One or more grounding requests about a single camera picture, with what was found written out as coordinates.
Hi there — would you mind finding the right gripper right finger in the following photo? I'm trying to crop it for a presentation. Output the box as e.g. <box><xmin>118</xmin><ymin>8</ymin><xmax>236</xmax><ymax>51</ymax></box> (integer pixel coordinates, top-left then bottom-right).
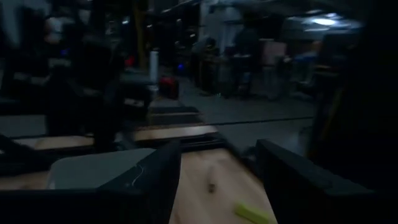
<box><xmin>254</xmin><ymin>139</ymin><xmax>398</xmax><ymax>224</ymax></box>

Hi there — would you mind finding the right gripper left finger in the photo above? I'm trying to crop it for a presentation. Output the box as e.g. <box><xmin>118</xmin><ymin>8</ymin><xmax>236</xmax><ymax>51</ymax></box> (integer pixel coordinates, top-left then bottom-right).
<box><xmin>0</xmin><ymin>141</ymin><xmax>182</xmax><ymax>224</ymax></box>

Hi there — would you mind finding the lime green wooden block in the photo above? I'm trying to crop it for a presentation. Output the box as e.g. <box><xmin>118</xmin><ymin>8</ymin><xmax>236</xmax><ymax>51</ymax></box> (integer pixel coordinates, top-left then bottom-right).
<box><xmin>233</xmin><ymin>201</ymin><xmax>272</xmax><ymax>224</ymax></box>

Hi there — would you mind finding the grey plastic bin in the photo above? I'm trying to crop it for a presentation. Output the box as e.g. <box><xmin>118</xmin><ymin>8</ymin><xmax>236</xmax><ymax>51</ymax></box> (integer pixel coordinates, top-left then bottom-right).
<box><xmin>46</xmin><ymin>147</ymin><xmax>157</xmax><ymax>190</ymax></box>

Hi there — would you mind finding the red box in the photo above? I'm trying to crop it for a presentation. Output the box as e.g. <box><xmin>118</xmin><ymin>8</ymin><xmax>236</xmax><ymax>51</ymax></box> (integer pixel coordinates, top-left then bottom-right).
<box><xmin>160</xmin><ymin>76</ymin><xmax>180</xmax><ymax>100</ymax></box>

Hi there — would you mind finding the white roll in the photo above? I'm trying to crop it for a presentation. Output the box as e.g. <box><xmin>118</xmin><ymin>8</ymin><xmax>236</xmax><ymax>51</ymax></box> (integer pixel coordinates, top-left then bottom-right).
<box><xmin>149</xmin><ymin>50</ymin><xmax>160</xmax><ymax>91</ymax></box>

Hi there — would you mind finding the black aluminium rig frame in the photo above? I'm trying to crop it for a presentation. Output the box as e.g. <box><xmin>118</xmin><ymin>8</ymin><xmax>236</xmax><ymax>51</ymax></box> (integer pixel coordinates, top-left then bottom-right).
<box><xmin>0</xmin><ymin>104</ymin><xmax>315</xmax><ymax>175</ymax></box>

